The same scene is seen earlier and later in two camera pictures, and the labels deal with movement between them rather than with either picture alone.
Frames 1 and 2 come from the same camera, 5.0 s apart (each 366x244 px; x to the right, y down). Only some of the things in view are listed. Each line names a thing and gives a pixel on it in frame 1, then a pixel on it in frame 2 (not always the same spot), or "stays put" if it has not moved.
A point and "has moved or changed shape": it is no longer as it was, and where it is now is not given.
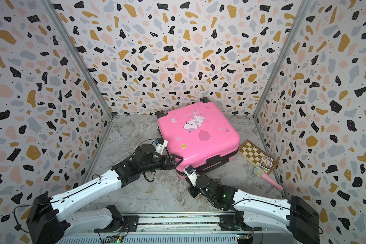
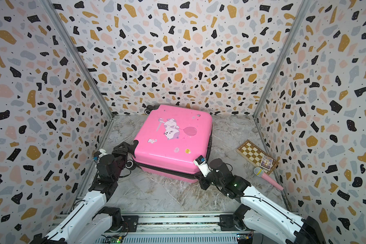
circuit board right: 243,239 stays put
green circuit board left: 115,239 stays put
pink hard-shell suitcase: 202,134 has moved or changed shape
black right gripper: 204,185 to 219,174
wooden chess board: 254,156 stays put
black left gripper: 172,165 to 121,152
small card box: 267,163 stays put
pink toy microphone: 259,172 stays put
